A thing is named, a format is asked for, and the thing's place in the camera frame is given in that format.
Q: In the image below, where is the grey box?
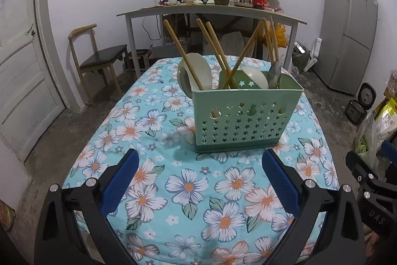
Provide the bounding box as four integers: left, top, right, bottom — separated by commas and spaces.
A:
152, 38, 191, 57

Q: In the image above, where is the white woven sack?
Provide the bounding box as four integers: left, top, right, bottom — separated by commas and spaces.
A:
222, 32, 244, 56

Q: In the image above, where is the clear plastic bag of greens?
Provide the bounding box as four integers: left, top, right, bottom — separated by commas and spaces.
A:
354, 112, 379, 172

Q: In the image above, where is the small dark wooden stool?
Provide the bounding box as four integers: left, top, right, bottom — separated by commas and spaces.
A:
124, 49, 152, 73

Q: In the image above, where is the yellow plastic bag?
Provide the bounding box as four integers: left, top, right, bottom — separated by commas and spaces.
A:
276, 23, 287, 48

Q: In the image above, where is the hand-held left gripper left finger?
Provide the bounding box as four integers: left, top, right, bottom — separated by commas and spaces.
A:
34, 148, 140, 265

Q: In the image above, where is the white plastic board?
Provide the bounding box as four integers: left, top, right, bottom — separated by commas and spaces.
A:
304, 38, 321, 72

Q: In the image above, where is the white panel door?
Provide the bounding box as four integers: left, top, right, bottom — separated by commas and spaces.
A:
0, 0, 67, 163

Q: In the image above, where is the cardboard box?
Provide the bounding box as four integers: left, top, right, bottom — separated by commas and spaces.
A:
384, 71, 397, 104

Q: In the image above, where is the yellow green packet bag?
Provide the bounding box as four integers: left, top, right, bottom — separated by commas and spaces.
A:
374, 97, 397, 141

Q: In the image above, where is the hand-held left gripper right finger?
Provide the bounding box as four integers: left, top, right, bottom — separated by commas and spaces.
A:
261, 149, 366, 265

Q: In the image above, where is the metal spoon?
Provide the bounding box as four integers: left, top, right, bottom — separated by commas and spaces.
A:
267, 62, 282, 89

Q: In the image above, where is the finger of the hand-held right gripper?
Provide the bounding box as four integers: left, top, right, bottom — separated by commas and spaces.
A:
345, 151, 383, 191
381, 140, 397, 161

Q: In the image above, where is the wooden chopstick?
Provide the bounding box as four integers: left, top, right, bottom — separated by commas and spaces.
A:
196, 18, 232, 81
163, 20, 203, 91
219, 20, 264, 90
269, 16, 280, 64
263, 20, 275, 64
206, 22, 233, 79

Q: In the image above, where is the wooden chair with black seat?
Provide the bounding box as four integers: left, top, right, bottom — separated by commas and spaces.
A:
68, 23, 128, 107

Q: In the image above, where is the green utensil basket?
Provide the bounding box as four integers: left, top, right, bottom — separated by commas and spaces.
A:
191, 65, 304, 154

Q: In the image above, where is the black round appliance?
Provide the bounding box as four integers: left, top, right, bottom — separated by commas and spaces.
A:
345, 100, 367, 125

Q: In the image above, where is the white-legged wooden-top table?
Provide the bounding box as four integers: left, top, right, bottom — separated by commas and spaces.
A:
116, 1, 307, 79

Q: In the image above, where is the blue floral tablecloth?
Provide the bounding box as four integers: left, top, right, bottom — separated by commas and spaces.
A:
62, 54, 340, 265

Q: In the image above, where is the dark green bag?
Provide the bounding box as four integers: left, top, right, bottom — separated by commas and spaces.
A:
293, 41, 311, 71

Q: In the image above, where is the plastic bag of oranges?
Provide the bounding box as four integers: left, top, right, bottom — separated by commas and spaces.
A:
0, 200, 16, 233

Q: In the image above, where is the grey refrigerator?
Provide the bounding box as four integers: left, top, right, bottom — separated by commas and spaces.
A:
312, 0, 379, 95

